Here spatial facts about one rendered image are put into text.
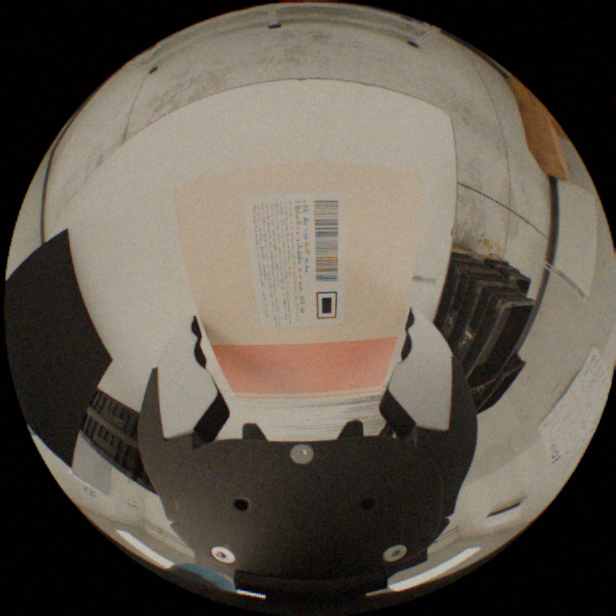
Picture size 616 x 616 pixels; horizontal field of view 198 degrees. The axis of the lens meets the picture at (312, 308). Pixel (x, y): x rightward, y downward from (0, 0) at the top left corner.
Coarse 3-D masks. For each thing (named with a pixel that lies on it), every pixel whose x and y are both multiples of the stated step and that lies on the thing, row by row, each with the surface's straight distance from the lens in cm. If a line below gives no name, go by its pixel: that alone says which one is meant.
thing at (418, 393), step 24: (408, 336) 10; (432, 336) 10; (408, 360) 9; (432, 360) 9; (408, 384) 8; (432, 384) 8; (384, 408) 8; (408, 408) 7; (432, 408) 8; (408, 432) 8
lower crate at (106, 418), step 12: (96, 396) 83; (108, 396) 79; (96, 408) 80; (108, 408) 76; (120, 408) 72; (108, 420) 74; (120, 420) 70; (132, 420) 68; (120, 432) 67; (132, 432) 66; (132, 444) 63
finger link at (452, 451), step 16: (464, 384) 9; (464, 400) 8; (464, 416) 8; (416, 432) 7; (432, 432) 7; (448, 432) 7; (464, 432) 8; (432, 448) 7; (448, 448) 7; (464, 448) 8; (448, 464) 7; (464, 464) 7; (448, 480) 7; (448, 496) 7; (448, 512) 7
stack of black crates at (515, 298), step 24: (456, 264) 79; (480, 264) 97; (456, 288) 74; (480, 288) 66; (504, 288) 76; (456, 312) 75; (480, 312) 67; (504, 312) 87; (528, 312) 86; (456, 336) 75; (480, 336) 68; (504, 336) 94; (480, 360) 98; (504, 360) 95; (480, 384) 92
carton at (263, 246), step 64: (192, 192) 10; (256, 192) 9; (320, 192) 9; (384, 192) 10; (192, 256) 11; (256, 256) 10; (320, 256) 10; (384, 256) 10; (256, 320) 11; (320, 320) 11; (384, 320) 12; (256, 384) 15; (320, 384) 15
